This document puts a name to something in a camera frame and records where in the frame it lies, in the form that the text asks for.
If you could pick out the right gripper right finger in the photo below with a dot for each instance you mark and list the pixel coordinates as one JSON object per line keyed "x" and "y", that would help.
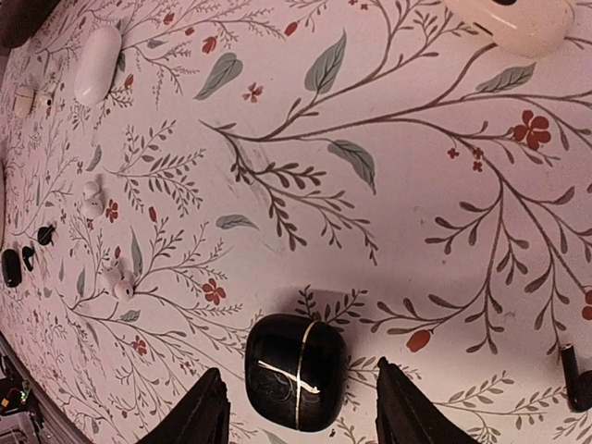
{"x": 404, "y": 414}

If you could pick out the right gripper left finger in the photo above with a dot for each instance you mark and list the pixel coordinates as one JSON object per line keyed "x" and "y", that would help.
{"x": 201, "y": 416}

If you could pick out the white earbud charging case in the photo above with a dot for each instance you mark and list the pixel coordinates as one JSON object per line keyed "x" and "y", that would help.
{"x": 528, "y": 28}

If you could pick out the black earbud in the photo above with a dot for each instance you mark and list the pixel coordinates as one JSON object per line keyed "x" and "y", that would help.
{"x": 28, "y": 254}
{"x": 578, "y": 386}
{"x": 45, "y": 235}

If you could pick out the floral patterned table mat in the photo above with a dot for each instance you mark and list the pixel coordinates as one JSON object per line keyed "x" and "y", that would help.
{"x": 379, "y": 166}

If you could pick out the white earbud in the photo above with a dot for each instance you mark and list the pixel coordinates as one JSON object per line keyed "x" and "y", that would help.
{"x": 118, "y": 281}
{"x": 92, "y": 205}

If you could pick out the white oval earbud case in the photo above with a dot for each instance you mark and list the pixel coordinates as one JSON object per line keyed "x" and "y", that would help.
{"x": 97, "y": 66}

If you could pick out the black earbud case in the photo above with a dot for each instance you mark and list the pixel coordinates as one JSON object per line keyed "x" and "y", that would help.
{"x": 11, "y": 269}
{"x": 295, "y": 371}

